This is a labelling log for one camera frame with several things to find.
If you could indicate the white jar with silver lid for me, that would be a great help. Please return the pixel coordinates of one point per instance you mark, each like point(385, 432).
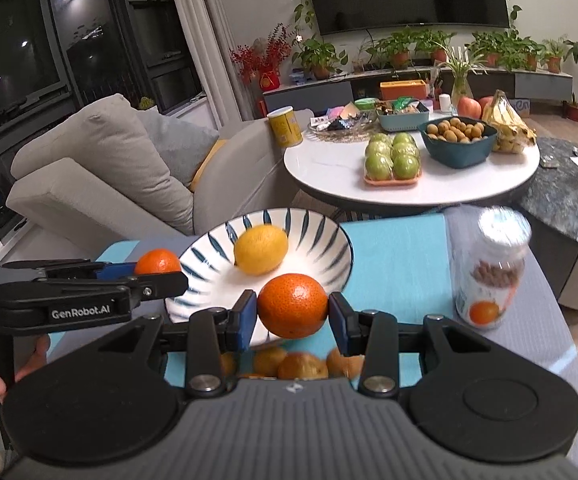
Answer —
point(489, 270)

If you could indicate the white curtain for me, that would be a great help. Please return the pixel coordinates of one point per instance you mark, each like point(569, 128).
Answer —
point(204, 35)

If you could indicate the red flower plant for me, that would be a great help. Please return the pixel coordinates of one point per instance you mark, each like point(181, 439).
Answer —
point(264, 60)

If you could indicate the yellow cushion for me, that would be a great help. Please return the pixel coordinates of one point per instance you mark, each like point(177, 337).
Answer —
point(209, 165)

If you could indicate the small orange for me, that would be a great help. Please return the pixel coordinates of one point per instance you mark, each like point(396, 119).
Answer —
point(158, 262)
point(345, 362)
point(228, 364)

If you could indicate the pack of green apples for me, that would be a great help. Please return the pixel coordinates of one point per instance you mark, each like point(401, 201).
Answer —
point(393, 159)

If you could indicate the grey cloth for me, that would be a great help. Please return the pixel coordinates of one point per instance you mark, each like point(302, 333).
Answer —
point(544, 340)

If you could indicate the grey television cabinet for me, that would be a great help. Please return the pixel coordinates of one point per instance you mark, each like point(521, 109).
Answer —
point(319, 92)

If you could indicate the beige sofa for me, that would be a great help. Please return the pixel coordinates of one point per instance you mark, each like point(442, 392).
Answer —
point(69, 200)

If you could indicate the red apple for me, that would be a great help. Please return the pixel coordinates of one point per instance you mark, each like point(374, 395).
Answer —
point(486, 101)
point(469, 108)

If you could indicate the heap of longans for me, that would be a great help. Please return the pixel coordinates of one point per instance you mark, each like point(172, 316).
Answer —
point(456, 130)

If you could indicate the teal bowl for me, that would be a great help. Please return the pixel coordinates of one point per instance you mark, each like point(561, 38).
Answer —
point(461, 154)

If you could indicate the large orange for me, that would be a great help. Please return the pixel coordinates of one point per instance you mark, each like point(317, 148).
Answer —
point(293, 305)

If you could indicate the brown kiwi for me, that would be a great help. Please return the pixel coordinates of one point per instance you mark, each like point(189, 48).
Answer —
point(269, 360)
point(303, 367)

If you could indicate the bunch of bananas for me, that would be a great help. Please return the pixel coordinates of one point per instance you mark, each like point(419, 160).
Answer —
point(509, 127)

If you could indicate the beige cushion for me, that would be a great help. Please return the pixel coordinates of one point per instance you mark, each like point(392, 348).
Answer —
point(109, 155)

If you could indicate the green lidded container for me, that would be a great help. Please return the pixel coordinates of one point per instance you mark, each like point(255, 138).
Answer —
point(365, 104)

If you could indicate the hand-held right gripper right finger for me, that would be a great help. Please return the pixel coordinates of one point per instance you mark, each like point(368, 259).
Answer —
point(337, 325)

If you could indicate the small brown plant pot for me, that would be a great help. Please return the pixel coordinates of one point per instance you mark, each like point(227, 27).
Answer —
point(576, 111)

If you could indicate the yellow can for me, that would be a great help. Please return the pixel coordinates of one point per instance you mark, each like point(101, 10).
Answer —
point(285, 127)

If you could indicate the dark marble table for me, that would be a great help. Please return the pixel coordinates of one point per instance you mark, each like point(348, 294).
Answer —
point(564, 210)

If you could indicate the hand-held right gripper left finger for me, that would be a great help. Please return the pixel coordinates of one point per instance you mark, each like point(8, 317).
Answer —
point(246, 320)

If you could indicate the yellow lemon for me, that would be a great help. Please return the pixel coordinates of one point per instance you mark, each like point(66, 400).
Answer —
point(261, 250)

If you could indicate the glass vase with plant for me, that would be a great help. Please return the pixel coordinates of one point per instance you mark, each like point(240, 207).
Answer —
point(461, 85)

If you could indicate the black framed window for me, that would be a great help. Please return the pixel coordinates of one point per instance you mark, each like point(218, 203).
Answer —
point(19, 35)

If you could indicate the white cup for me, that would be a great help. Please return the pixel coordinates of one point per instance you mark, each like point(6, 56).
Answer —
point(445, 102)

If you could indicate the person's left hand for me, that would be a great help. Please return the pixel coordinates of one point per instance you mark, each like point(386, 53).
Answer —
point(31, 360)

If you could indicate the round white table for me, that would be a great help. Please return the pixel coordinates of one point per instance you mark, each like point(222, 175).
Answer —
point(329, 170)

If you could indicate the grey cushion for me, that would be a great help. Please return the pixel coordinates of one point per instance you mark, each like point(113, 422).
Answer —
point(179, 145)

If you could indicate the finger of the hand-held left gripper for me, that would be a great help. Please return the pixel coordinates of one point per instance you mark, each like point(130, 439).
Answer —
point(161, 287)
point(116, 270)

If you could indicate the orange box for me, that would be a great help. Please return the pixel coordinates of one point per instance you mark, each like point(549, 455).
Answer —
point(403, 90)

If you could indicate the potted green plant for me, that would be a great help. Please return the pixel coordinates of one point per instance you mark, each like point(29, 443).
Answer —
point(504, 50)
point(554, 57)
point(319, 57)
point(401, 47)

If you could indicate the glass plate of candies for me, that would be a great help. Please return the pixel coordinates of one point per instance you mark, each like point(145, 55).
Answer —
point(339, 127)

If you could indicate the teal basket of snacks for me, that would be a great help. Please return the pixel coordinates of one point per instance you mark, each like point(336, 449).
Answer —
point(401, 119)

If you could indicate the blue striped white bowl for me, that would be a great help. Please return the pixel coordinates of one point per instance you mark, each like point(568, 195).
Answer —
point(319, 240)

